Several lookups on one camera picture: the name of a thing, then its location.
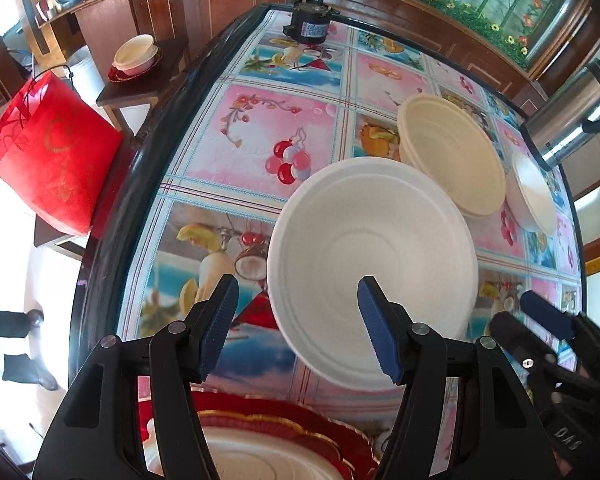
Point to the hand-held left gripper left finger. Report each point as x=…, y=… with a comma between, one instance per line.
x=220, y=320

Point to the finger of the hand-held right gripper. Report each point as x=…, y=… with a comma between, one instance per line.
x=545, y=310
x=515, y=340

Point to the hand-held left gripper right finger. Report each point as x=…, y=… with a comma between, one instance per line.
x=375, y=320

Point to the large white bowl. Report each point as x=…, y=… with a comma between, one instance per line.
x=320, y=250

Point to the red gold-rimmed plate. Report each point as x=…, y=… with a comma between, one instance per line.
x=260, y=420
x=305, y=405

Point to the white paper bowl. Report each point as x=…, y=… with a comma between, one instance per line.
x=532, y=195

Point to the beige ribbed bowl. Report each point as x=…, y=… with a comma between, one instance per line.
x=450, y=155
x=270, y=460

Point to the dark wooden stool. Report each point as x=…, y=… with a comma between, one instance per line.
x=55, y=242

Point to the stainless steel thermos kettle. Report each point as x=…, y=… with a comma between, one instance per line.
x=565, y=125

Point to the red gift bag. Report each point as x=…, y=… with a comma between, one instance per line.
x=55, y=160

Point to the dark wooden side table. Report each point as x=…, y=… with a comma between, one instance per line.
x=145, y=90

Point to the small white bowl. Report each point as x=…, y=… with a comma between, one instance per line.
x=132, y=50
x=149, y=66

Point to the small red plate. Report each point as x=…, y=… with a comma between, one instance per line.
x=117, y=76

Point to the white bucket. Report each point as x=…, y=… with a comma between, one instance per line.
x=87, y=77

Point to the small black motor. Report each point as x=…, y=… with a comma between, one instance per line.
x=307, y=25

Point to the curved wooden cabinet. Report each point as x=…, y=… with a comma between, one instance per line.
x=220, y=5

